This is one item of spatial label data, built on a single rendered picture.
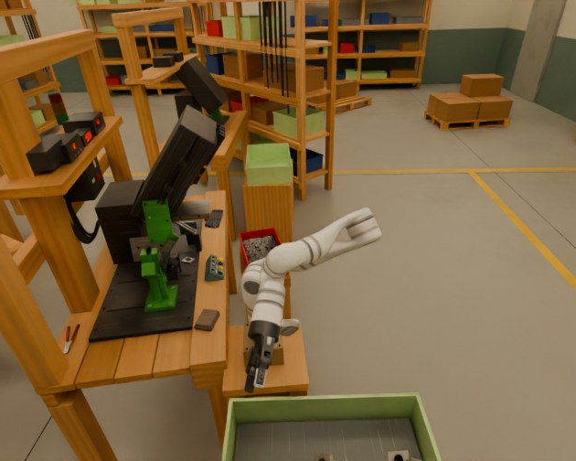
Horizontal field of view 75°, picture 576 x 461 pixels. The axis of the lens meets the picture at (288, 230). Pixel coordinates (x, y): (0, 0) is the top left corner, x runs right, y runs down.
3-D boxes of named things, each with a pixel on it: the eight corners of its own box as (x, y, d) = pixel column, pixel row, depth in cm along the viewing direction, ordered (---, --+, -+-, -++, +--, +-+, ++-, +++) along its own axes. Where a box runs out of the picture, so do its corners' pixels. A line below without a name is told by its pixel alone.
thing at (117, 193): (158, 231, 223) (144, 178, 205) (149, 262, 198) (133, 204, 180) (126, 234, 221) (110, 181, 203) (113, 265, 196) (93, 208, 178)
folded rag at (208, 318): (211, 332, 155) (210, 326, 153) (193, 329, 156) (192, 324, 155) (220, 315, 163) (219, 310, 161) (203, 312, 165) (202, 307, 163)
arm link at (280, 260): (265, 249, 94) (308, 230, 101) (256, 262, 102) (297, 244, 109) (279, 272, 93) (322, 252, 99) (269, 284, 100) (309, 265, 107)
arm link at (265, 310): (300, 328, 88) (304, 304, 92) (255, 316, 86) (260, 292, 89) (288, 337, 96) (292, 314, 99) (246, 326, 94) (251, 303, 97)
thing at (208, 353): (228, 208, 277) (225, 189, 269) (230, 385, 150) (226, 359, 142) (208, 209, 275) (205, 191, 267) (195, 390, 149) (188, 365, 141)
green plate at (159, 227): (176, 236, 190) (169, 195, 184) (174, 241, 182) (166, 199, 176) (153, 238, 189) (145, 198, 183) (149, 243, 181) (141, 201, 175)
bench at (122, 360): (237, 286, 316) (225, 192, 269) (246, 477, 191) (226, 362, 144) (153, 296, 309) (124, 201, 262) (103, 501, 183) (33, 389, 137)
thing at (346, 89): (345, 99, 866) (346, 78, 842) (370, 104, 811) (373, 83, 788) (304, 108, 805) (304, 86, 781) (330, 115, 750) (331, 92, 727)
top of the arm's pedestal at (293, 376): (300, 326, 168) (300, 320, 166) (309, 390, 141) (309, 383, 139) (229, 332, 166) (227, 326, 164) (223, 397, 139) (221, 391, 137)
